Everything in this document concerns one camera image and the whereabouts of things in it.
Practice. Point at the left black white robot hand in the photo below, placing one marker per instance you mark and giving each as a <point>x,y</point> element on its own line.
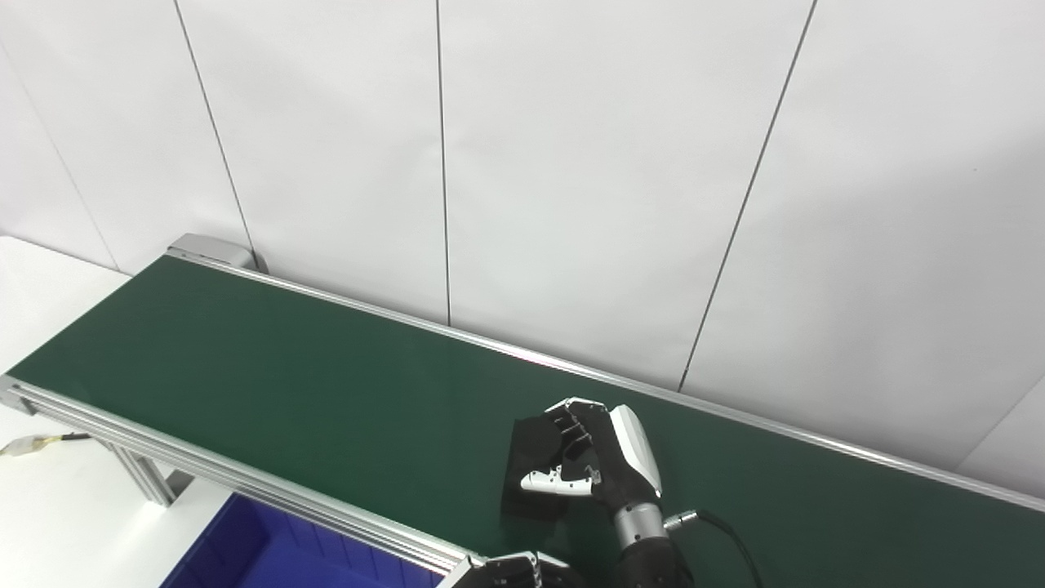
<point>510,572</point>

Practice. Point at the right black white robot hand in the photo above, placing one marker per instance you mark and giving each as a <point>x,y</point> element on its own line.
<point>620,465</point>

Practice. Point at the black cylinder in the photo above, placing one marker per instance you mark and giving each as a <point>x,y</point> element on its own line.
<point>535,445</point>

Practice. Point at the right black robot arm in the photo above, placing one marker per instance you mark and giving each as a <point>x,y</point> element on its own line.
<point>649,547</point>

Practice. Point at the blue bin with white plates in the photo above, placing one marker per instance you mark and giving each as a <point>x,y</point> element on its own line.
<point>277,555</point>

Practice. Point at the green conveyor belt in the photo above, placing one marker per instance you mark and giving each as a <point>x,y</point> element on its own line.
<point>245,351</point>
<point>82,416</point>

